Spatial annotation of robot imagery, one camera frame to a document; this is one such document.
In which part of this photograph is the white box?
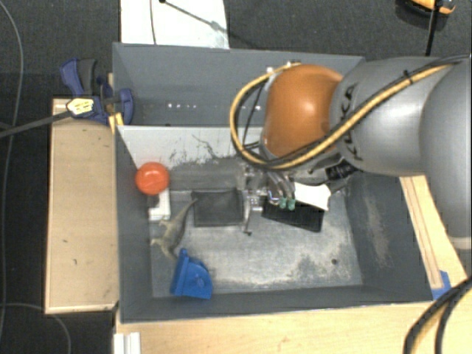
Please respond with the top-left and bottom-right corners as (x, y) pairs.
(147, 189), (173, 221)

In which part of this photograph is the grey metal bin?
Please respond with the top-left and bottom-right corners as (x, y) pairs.
(111, 41), (434, 324)

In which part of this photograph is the black cylinder on white bracket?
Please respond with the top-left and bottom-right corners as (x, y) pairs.
(293, 162), (357, 212)

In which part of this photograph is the blue plastic toy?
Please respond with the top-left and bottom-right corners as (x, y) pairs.
(169, 248), (215, 302)

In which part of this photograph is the orange ball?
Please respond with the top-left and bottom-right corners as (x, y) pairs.
(134, 161), (171, 196)

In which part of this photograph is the dark grey flat block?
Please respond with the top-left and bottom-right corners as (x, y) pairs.
(190, 187), (245, 228)

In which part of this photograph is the grey-brown toy dinosaur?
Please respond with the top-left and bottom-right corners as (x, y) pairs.
(150, 197), (200, 260)

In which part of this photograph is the pale wood board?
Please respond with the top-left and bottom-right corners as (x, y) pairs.
(44, 97), (121, 315)

